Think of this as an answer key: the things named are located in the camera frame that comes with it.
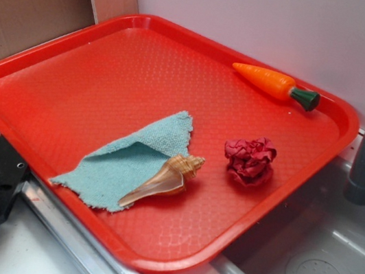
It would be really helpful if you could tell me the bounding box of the crumpled red paper ball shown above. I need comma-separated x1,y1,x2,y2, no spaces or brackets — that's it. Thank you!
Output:
224,137,277,187

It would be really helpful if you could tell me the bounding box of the red plastic tray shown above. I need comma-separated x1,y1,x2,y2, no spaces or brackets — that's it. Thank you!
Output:
0,15,360,273

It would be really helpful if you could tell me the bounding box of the orange toy carrot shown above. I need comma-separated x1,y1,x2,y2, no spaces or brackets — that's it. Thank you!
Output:
232,62,320,112

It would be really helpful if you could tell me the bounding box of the light blue cloth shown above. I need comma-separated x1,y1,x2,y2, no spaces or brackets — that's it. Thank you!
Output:
50,111,193,213

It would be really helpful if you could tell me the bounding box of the tan conch shell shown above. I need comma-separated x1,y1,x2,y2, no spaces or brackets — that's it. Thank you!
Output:
118,154,205,207

